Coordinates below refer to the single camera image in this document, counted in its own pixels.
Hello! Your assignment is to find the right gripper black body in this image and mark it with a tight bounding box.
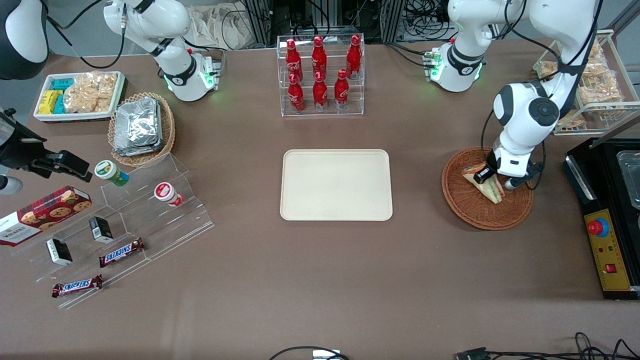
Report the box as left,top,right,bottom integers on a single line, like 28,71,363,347
0,107,51,171

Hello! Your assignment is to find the triangular sandwich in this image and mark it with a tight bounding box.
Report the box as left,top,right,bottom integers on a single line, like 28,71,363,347
461,162,505,205

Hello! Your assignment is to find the round brown wicker basket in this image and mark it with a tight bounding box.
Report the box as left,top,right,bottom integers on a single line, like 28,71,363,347
441,146,534,231

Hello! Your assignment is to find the white rectangular snack tray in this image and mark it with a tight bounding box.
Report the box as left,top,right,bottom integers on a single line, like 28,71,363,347
33,71,126,123

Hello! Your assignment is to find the oval wicker basket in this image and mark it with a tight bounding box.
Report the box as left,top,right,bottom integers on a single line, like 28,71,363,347
107,92,176,168

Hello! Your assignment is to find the beige plastic tray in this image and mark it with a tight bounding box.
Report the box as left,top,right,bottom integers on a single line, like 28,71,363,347
280,149,394,222

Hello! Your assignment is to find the green lidded cup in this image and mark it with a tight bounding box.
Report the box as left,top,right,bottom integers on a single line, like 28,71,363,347
94,160,130,187

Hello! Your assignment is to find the red tartan cookie box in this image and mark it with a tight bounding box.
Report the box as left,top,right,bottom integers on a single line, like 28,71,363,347
0,185,93,247

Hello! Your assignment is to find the yellow snack pack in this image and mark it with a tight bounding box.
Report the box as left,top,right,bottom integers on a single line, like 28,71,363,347
39,90,62,115

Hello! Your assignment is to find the small black box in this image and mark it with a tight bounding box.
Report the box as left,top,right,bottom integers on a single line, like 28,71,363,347
46,238,74,266
89,216,114,244

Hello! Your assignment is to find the silver foil packs stack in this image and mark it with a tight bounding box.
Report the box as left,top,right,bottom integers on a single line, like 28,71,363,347
113,97,164,157

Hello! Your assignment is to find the clear bag of crackers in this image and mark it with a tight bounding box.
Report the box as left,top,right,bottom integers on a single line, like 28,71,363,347
63,71,118,114

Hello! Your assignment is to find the black machine housing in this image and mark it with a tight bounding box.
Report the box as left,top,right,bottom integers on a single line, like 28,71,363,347
564,137,640,301

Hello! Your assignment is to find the clear acrylic step display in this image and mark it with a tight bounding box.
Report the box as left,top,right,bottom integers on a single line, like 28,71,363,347
10,152,216,310

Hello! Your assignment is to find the red lidded cup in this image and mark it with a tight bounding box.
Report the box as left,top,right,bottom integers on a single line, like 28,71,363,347
154,182,184,207

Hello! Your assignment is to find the brown Snickers bar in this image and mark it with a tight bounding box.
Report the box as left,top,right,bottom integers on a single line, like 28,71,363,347
52,274,104,299
98,238,146,268

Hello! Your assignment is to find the clear plastic container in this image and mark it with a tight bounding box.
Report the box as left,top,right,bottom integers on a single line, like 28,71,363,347
617,150,640,210

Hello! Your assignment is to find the yellow control panel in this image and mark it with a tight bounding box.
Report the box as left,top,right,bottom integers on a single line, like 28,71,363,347
584,208,633,292

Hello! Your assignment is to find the red cola bottle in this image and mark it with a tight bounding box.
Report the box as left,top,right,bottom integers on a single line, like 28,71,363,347
313,71,329,112
346,35,362,80
334,69,350,110
288,74,305,114
311,36,328,79
285,39,303,82

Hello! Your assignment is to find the clear acrylic bottle rack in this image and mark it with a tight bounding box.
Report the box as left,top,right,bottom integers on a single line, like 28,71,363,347
276,34,366,118

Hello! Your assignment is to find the beige cloth bag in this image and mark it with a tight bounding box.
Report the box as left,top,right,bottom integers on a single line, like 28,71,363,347
187,4,252,51

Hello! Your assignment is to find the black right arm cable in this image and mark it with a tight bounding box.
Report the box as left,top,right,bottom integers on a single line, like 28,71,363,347
45,0,127,70

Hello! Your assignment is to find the cream wire basket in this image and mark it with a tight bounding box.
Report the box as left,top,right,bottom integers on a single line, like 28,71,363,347
532,29,640,137

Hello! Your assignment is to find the black cable bundle with plug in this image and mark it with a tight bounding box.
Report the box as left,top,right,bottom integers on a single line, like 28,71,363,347
455,332,640,360

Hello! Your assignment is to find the black looped cable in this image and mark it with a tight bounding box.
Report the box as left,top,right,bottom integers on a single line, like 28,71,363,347
269,346,351,360

